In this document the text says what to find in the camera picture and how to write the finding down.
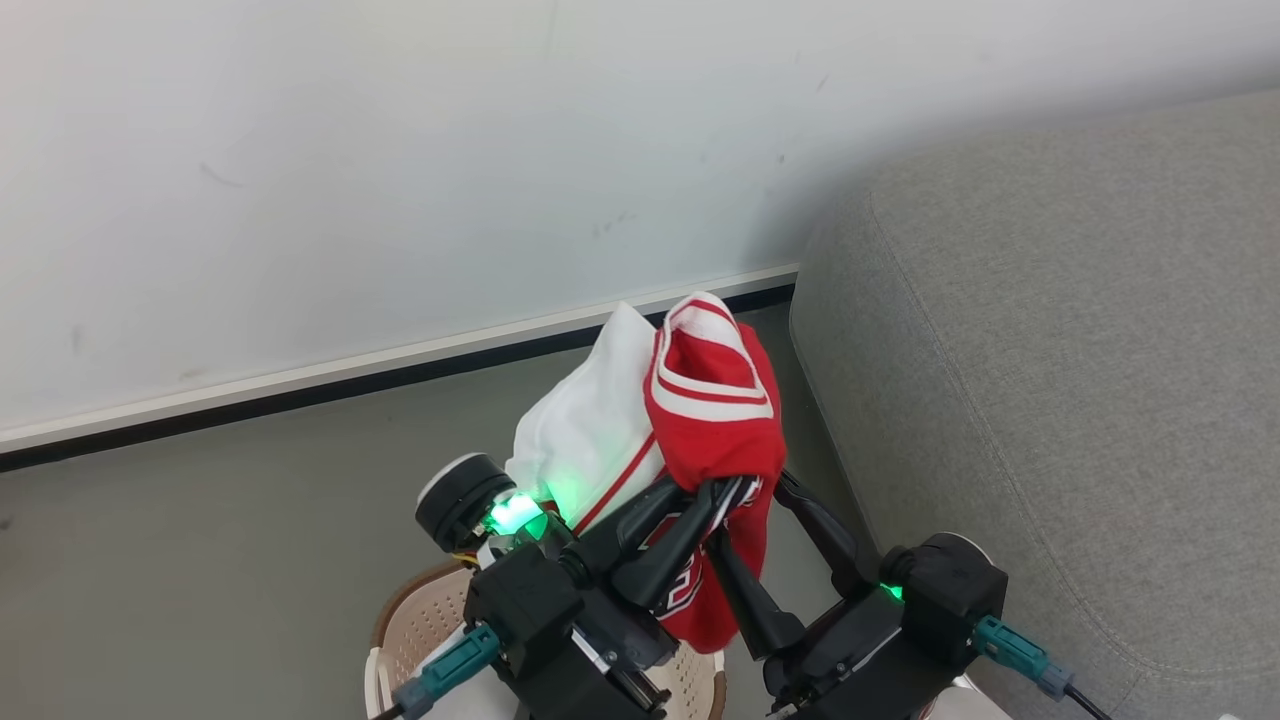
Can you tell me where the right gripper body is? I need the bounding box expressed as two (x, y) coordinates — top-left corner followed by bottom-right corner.
(765, 585), (961, 720)

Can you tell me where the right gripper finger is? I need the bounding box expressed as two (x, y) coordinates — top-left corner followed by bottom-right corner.
(775, 470), (886, 599)
(708, 528), (806, 661)

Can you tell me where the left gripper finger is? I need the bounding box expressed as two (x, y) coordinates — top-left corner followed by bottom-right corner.
(562, 476), (701, 586)
(612, 478), (746, 613)

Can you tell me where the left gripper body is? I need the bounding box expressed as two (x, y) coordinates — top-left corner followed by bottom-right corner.
(488, 492), (681, 720)

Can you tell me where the white garment with red stripe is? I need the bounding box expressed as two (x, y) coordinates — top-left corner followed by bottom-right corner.
(505, 300), (669, 536)

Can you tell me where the red jersey with white stripes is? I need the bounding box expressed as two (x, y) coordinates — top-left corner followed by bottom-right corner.
(642, 292), (791, 656)

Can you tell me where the cream laundry basket brown rim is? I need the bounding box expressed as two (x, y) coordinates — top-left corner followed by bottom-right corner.
(364, 560), (728, 720)

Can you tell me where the white baseboard with black edge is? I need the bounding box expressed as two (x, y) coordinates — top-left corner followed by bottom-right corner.
(0, 262), (801, 473)

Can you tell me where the grey fabric sofa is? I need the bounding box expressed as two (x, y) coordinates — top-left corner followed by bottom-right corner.
(788, 85), (1280, 720)

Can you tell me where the left camera cable teal plug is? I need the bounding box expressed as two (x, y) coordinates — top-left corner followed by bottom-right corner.
(368, 624), (503, 720)

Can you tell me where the camera cable teal plug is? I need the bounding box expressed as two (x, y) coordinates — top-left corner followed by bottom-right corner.
(972, 614), (1113, 720)
(368, 624), (503, 720)

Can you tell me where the right camera cable teal plug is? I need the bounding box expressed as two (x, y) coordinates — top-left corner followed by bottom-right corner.
(972, 614), (1113, 720)

